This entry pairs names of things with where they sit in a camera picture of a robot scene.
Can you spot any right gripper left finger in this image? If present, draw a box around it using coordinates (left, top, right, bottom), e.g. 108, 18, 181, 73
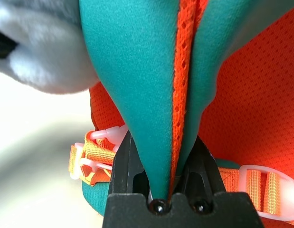
108, 130, 151, 194

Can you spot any orange teal backpack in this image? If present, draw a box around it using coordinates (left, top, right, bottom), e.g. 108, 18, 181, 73
68, 0, 294, 228

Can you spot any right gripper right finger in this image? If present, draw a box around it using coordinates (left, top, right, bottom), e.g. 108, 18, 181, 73
180, 135, 227, 200

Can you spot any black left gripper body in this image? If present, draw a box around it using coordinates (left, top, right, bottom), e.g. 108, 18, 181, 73
0, 29, 19, 72

